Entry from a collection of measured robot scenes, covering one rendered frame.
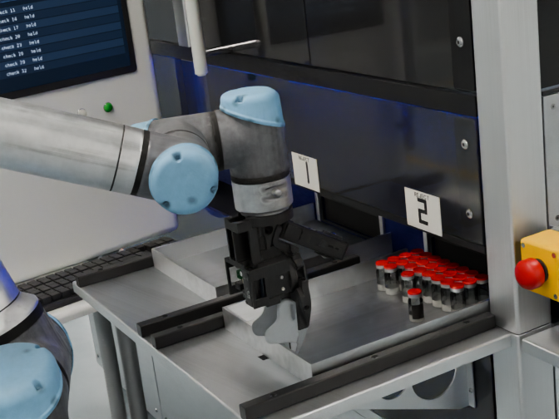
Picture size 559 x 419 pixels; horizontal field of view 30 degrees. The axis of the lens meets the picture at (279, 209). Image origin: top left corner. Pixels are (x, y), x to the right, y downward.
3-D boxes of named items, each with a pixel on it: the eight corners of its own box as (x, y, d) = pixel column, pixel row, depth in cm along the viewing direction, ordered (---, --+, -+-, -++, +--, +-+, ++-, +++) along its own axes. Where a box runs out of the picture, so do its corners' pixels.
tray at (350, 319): (408, 268, 172) (406, 248, 171) (514, 313, 150) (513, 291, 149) (225, 328, 157) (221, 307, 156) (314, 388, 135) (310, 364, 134)
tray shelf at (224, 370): (302, 223, 207) (301, 214, 207) (553, 329, 148) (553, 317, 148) (73, 291, 186) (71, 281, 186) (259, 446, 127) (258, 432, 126)
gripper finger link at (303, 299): (284, 323, 139) (277, 263, 136) (296, 319, 139) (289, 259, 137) (303, 334, 135) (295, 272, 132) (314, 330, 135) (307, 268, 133)
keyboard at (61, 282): (168, 244, 223) (166, 233, 222) (204, 257, 212) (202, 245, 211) (-8, 303, 201) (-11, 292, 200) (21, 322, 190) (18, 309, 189)
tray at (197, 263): (314, 219, 203) (312, 202, 202) (393, 251, 181) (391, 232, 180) (154, 267, 188) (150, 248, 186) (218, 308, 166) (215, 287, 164)
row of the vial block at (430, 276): (398, 281, 167) (395, 254, 165) (469, 313, 151) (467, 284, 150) (386, 285, 166) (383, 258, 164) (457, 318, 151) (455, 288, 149)
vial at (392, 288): (394, 288, 164) (392, 261, 162) (403, 293, 162) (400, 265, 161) (383, 293, 163) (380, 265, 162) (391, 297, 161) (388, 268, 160)
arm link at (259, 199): (271, 164, 137) (303, 174, 130) (275, 197, 138) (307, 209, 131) (220, 177, 134) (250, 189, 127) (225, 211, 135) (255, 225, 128)
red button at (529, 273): (533, 278, 137) (532, 250, 136) (555, 287, 134) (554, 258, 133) (512, 287, 135) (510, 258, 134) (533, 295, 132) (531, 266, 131)
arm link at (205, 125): (126, 135, 120) (220, 121, 122) (125, 116, 131) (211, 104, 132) (137, 200, 123) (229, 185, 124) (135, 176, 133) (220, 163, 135)
